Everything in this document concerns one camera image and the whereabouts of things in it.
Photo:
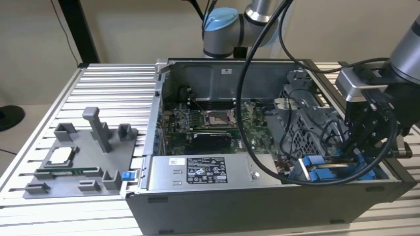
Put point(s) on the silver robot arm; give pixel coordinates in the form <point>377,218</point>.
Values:
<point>223,37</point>

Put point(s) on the grey metal disk bay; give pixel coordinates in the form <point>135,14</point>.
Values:
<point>306,130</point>

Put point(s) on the green motherboard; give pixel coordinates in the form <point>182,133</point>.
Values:
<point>257,137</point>

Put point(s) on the CPU socket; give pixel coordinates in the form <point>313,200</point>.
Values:
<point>219,118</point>

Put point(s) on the black RAM slots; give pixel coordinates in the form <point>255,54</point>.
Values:
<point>214,104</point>

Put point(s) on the black graphics card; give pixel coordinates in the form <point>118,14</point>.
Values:
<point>211,140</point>

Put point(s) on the silver power supply unit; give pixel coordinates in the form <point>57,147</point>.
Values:
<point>210,172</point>

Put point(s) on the black open PC case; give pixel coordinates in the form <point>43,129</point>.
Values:
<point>230,211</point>

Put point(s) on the blue case latch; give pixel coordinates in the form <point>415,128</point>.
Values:
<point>129,176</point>

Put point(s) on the grey parts rack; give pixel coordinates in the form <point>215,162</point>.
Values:
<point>86,147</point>

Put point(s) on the silver CPU chip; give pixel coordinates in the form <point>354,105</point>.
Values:
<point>62,156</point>

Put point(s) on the green RAM stick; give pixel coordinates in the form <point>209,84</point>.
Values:
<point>66,171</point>

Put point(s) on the black round stand base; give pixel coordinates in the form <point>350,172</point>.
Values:
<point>11,118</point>

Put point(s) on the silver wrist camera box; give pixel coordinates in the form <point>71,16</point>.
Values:
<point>353,84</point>

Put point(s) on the black frame post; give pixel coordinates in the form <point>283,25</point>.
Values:
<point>82,32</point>

